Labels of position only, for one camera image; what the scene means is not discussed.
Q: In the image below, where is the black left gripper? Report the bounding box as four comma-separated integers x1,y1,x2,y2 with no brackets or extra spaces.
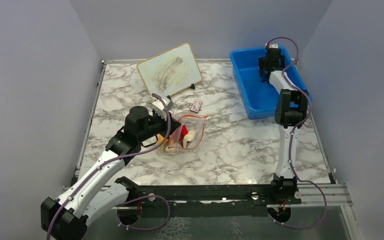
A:
138,110,182,143

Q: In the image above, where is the red chili pepper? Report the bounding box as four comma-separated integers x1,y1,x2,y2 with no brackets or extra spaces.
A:
179,125,189,142

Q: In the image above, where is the clear zip bag orange zipper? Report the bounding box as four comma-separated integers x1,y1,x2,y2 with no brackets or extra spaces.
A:
159,111,208,155

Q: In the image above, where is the white mushroom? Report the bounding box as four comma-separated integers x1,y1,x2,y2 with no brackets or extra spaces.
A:
182,130,197,149

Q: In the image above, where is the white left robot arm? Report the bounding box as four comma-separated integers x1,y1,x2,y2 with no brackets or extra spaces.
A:
40,102,181,240

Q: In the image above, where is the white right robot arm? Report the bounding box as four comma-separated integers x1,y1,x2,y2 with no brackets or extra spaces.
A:
258,44,308,204

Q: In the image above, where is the blue plastic bin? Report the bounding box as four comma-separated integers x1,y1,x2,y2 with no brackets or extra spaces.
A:
229,46,310,120

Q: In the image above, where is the red white staple box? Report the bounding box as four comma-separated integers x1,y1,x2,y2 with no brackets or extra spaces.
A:
190,99,202,113

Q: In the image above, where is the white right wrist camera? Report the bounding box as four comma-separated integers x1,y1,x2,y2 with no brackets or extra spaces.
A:
266,44,281,59

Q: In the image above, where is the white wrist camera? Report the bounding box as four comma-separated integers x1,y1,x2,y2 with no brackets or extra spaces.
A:
151,96,174,120
266,44,281,59

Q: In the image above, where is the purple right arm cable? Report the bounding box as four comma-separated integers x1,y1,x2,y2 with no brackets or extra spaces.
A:
265,36,313,183

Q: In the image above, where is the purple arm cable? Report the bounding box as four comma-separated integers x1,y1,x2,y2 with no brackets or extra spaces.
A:
265,36,313,183
45,93,173,240

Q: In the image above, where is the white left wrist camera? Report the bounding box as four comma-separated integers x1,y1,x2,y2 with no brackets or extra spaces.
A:
151,96,174,120

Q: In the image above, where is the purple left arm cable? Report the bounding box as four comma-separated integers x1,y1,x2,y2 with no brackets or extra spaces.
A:
45,93,173,240

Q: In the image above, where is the small whiteboard yellow frame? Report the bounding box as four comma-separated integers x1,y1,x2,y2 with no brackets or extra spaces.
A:
136,42,203,97

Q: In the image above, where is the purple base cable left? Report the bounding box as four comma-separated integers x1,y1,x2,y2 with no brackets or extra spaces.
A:
116,193,171,232

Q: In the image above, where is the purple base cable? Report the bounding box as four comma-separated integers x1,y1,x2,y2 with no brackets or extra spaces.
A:
116,193,171,232
267,180,329,231

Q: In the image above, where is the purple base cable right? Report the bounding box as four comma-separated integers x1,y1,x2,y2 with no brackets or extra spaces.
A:
267,180,329,231

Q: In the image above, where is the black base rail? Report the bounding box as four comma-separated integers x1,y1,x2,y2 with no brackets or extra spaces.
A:
114,176,302,219

